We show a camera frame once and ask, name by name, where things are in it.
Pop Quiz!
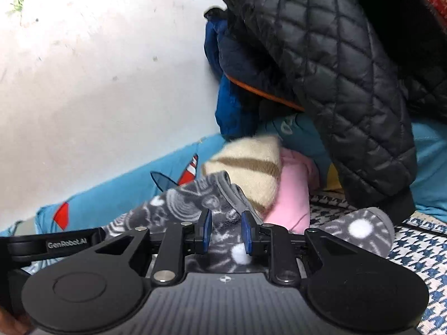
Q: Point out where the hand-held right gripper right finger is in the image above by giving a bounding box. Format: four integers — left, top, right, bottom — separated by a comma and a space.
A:
241, 211, 355, 286

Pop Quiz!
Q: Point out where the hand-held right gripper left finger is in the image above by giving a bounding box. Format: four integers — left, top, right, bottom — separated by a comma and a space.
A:
92, 209, 212, 286

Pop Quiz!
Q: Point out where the grey doodle-print fleece jacket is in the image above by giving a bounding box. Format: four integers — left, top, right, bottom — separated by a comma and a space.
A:
101, 171, 395, 274

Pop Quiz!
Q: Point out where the person's left hand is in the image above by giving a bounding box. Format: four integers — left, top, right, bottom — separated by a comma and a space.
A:
0, 307, 34, 335

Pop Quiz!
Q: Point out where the pink garment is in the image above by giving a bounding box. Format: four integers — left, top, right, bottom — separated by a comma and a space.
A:
263, 147, 320, 234

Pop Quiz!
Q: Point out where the cream fluffy striped garment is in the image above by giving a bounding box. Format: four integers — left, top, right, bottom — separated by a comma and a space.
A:
202, 134, 283, 215

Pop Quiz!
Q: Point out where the blue cartoon-print bed sheet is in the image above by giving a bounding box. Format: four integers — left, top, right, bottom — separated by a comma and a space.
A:
0, 115, 447, 238

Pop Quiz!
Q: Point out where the blue jacket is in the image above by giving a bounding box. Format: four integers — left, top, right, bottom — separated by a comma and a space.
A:
203, 7, 308, 140

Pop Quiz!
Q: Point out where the houndstooth bed mat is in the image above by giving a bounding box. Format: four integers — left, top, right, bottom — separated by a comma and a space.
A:
309, 190, 447, 335

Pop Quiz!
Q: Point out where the black quilted jacket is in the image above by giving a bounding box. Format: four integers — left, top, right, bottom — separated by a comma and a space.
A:
214, 0, 447, 226

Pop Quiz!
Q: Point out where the green wall sticker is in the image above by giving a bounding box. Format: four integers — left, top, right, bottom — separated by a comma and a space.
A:
6, 0, 29, 16

